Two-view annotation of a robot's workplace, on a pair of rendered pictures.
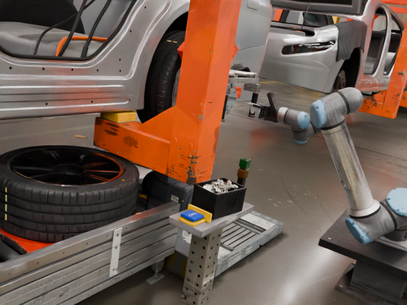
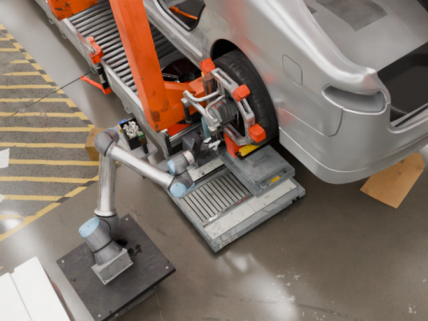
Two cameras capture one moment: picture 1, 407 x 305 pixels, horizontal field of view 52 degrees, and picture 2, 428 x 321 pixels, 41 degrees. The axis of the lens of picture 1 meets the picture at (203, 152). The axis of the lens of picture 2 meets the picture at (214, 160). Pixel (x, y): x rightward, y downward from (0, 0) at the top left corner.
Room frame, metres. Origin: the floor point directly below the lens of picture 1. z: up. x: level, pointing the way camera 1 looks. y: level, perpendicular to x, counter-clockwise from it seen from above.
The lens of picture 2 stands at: (3.84, -2.43, 3.51)
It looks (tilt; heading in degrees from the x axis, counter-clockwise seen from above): 48 degrees down; 122
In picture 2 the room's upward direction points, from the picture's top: 11 degrees counter-clockwise
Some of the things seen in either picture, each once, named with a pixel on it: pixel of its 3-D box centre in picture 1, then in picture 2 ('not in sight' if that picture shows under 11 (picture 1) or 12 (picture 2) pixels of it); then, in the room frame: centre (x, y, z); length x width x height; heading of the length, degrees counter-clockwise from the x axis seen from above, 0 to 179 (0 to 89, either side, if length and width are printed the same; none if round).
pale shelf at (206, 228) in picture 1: (214, 213); (134, 139); (1.73, -0.09, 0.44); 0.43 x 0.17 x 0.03; 147
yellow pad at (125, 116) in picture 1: (118, 114); not in sight; (2.18, 0.48, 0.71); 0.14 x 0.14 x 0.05; 57
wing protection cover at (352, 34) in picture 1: (346, 39); not in sight; (5.17, -1.44, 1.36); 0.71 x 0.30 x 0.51; 147
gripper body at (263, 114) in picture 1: (270, 112); (199, 152); (2.45, -0.35, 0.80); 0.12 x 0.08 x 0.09; 57
